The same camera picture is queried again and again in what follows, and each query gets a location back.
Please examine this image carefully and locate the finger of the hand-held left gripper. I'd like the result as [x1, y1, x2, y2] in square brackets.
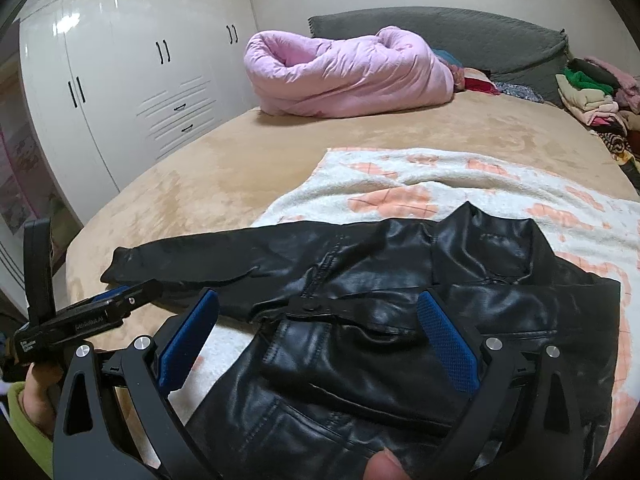
[99, 279, 164, 318]

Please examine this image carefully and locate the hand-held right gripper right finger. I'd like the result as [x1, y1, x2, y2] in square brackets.
[415, 289, 584, 480]

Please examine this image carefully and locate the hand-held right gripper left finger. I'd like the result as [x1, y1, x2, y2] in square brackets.
[52, 287, 221, 480]

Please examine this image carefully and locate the black leather jacket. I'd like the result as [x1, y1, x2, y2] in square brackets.
[100, 201, 623, 480]

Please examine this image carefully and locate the pile of folded clothes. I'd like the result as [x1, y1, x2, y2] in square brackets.
[554, 56, 640, 166]

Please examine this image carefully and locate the person's left hand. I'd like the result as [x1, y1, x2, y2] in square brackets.
[23, 361, 67, 437]

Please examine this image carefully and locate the person's right hand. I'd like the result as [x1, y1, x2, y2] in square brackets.
[362, 449, 412, 480]

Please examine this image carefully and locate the white orange patterned blanket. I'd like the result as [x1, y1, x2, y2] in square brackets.
[165, 147, 640, 413]

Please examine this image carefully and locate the white glossy wardrobe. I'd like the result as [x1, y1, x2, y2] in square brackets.
[17, 0, 261, 228]

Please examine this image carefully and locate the floral patterned cloth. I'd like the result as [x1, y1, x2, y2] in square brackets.
[492, 80, 547, 105]

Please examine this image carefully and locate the red pillow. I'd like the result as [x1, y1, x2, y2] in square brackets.
[432, 49, 502, 97]

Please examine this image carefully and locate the pink quilt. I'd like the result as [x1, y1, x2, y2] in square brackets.
[243, 26, 457, 119]

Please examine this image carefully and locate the grey headboard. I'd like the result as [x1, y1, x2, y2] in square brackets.
[307, 7, 572, 107]

